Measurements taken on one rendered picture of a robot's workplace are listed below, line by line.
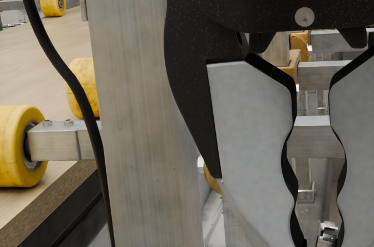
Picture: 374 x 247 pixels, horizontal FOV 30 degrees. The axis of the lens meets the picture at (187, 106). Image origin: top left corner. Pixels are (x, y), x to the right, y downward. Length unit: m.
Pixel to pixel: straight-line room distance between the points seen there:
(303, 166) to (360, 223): 0.87
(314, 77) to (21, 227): 0.39
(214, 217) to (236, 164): 1.06
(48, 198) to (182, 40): 0.48
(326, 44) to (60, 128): 0.55
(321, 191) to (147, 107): 0.87
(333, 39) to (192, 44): 0.87
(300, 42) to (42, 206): 0.49
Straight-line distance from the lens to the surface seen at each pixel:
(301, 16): 0.22
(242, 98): 0.23
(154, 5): 0.30
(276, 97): 0.22
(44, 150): 0.67
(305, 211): 1.09
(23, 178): 0.68
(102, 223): 0.84
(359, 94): 0.22
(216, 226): 1.25
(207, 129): 0.23
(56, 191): 0.71
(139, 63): 0.30
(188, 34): 0.23
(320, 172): 1.25
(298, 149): 0.61
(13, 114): 0.67
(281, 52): 0.80
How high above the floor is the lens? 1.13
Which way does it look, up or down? 14 degrees down
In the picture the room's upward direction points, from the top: 5 degrees counter-clockwise
